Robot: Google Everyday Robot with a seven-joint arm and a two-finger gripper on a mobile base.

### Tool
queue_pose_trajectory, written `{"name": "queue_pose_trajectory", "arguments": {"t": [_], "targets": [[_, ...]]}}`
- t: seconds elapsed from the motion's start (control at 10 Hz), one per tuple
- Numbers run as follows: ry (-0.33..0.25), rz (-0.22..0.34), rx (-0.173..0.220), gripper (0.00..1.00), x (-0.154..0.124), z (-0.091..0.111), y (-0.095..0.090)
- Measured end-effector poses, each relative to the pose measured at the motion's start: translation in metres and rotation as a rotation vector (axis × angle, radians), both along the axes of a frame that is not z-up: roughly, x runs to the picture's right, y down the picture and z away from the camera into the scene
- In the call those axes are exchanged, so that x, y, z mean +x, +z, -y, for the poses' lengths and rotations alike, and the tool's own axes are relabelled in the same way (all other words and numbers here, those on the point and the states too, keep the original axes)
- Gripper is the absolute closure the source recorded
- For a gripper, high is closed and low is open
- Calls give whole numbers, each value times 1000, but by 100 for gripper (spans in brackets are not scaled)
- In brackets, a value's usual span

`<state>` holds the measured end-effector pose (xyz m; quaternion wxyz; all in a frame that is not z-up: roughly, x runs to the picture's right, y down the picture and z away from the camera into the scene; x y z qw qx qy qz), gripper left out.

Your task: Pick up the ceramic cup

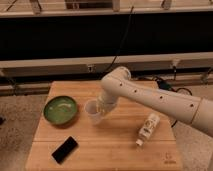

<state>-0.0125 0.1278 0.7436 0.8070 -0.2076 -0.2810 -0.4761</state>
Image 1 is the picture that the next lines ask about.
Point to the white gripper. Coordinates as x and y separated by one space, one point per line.
106 102

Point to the white ceramic cup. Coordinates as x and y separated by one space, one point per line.
92 111

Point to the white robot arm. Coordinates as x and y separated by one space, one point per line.
194 111

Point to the green bowl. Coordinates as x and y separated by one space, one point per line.
60 110

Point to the white plastic bottle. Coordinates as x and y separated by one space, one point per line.
147 129

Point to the black power adapter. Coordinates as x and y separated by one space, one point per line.
162 84

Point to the black smartphone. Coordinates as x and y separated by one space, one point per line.
64 149

